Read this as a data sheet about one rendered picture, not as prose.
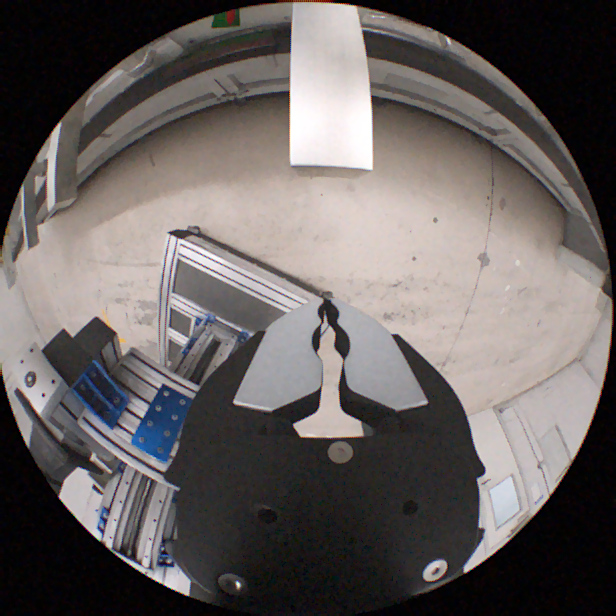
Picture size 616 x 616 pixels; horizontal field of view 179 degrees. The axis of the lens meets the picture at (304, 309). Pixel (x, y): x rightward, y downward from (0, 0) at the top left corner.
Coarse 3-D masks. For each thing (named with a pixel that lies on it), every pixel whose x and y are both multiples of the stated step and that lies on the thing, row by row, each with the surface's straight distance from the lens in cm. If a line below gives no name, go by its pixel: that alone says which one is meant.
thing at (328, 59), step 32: (320, 32) 12; (352, 32) 12; (320, 64) 10; (352, 64) 10; (320, 96) 9; (352, 96) 9; (320, 128) 8; (352, 128) 8; (320, 160) 8; (352, 160) 8
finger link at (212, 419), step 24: (240, 360) 8; (216, 384) 7; (240, 384) 7; (192, 408) 7; (216, 408) 6; (240, 408) 6; (192, 432) 6; (216, 432) 6; (240, 432) 6; (264, 432) 6; (192, 456) 6; (168, 480) 6
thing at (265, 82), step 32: (192, 96) 106; (256, 96) 108; (384, 96) 102; (416, 96) 104; (448, 96) 104; (128, 128) 129; (160, 128) 133; (480, 128) 122; (96, 160) 161; (512, 160) 164
